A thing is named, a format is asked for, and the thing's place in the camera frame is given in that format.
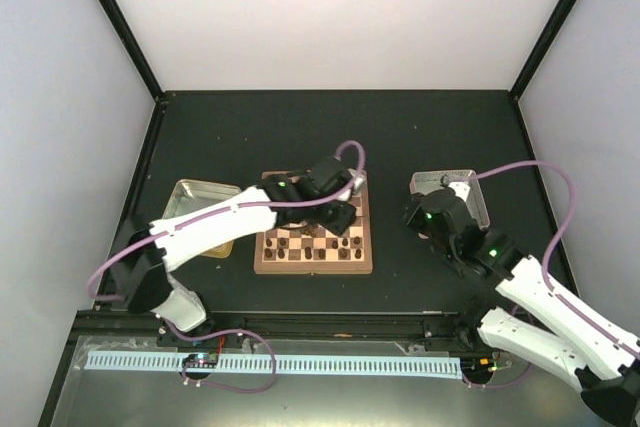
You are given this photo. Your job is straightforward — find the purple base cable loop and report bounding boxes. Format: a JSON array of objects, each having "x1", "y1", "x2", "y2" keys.
[{"x1": 180, "y1": 328, "x2": 277, "y2": 394}]

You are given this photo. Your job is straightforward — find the gold rimmed metal tray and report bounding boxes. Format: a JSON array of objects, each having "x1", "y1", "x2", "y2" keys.
[{"x1": 162, "y1": 178, "x2": 243, "y2": 259}]

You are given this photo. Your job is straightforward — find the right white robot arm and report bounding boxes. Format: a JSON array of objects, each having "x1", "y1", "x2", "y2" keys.
[{"x1": 403, "y1": 187, "x2": 639, "y2": 426}]

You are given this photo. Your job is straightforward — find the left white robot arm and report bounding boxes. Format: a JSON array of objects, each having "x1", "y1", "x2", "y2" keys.
[{"x1": 110, "y1": 156, "x2": 365, "y2": 346}]

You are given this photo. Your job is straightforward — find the pink rimmed metal tray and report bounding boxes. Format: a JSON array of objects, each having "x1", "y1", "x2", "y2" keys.
[{"x1": 409, "y1": 169, "x2": 490, "y2": 228}]

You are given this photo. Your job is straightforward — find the wooden chess board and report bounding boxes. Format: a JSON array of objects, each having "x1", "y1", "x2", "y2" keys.
[{"x1": 254, "y1": 185, "x2": 373, "y2": 275}]

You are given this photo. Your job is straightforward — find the small circuit board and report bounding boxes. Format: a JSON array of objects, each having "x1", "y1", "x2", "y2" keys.
[{"x1": 182, "y1": 353, "x2": 218, "y2": 369}]

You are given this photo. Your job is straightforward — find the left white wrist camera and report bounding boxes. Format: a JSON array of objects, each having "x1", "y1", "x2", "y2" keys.
[{"x1": 349, "y1": 169, "x2": 367, "y2": 197}]

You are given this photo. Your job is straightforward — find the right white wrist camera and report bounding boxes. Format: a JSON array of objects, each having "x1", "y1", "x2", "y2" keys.
[{"x1": 440, "y1": 175, "x2": 472, "y2": 202}]

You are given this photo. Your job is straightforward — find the light blue cable duct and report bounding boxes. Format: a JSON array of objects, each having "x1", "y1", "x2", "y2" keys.
[{"x1": 84, "y1": 351, "x2": 463, "y2": 380}]

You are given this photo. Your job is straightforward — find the black rail base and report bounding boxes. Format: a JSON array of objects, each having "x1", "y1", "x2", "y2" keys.
[{"x1": 69, "y1": 310, "x2": 489, "y2": 353}]

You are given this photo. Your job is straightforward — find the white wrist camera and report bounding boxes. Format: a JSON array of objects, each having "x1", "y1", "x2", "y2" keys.
[
  {"x1": 440, "y1": 175, "x2": 472, "y2": 202},
  {"x1": 349, "y1": 169, "x2": 367, "y2": 197}
]

